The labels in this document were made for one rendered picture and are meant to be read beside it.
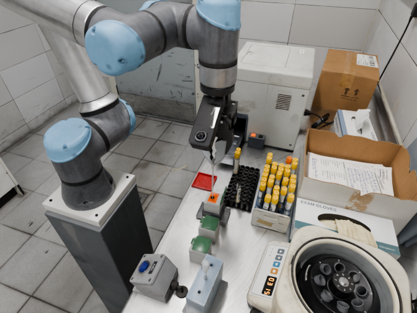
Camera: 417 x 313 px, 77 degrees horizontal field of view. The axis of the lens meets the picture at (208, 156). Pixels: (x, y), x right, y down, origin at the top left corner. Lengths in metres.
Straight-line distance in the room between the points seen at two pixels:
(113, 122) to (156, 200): 1.28
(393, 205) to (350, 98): 0.66
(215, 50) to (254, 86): 0.46
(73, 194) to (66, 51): 0.37
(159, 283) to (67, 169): 0.37
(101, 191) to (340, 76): 1.05
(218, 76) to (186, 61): 1.93
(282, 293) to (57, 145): 0.60
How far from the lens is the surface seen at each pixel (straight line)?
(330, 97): 1.35
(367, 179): 0.94
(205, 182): 0.88
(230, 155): 0.90
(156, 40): 0.47
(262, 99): 0.95
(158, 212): 1.94
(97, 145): 0.76
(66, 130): 0.76
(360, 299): 0.65
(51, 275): 1.90
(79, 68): 0.78
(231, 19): 0.48
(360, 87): 1.33
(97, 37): 0.43
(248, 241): 0.75
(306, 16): 2.20
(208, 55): 0.50
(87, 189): 0.81
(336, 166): 0.94
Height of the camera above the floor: 1.51
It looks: 41 degrees down
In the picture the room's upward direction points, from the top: straight up
